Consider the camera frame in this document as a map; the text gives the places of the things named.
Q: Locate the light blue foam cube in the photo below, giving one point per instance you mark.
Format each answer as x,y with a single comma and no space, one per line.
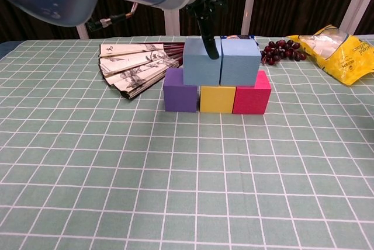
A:
239,69
200,69

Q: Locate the blue snack packet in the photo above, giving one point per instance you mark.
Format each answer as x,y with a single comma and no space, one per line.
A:
236,37

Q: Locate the dark red grape bunch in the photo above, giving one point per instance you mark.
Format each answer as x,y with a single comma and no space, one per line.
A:
280,51

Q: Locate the magenta foam cube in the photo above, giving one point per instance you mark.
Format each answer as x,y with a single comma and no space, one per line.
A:
251,101

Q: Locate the yellow foam cube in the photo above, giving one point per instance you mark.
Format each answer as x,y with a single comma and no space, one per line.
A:
217,99

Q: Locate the purple foam cube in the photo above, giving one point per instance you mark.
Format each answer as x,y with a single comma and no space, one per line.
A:
178,98

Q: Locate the yellow snack bag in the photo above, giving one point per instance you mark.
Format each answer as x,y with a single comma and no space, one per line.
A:
350,63

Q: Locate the painted paper folding fan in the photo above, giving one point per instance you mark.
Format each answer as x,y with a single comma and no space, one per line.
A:
134,63

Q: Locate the green checked tablecloth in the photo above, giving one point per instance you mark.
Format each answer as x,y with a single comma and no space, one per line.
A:
187,188

